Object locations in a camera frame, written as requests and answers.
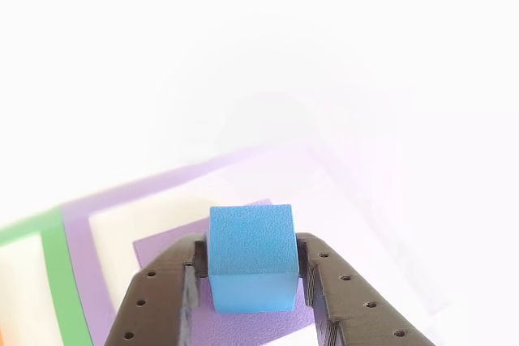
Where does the large purple block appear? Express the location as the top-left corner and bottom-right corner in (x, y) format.
(132, 198), (320, 346)

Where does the small blue block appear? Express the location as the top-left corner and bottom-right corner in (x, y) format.
(208, 203), (300, 315)

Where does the purple square frame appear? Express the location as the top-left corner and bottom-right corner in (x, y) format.
(60, 143), (451, 346)

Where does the green square frame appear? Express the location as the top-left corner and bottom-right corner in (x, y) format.
(0, 206), (95, 346)

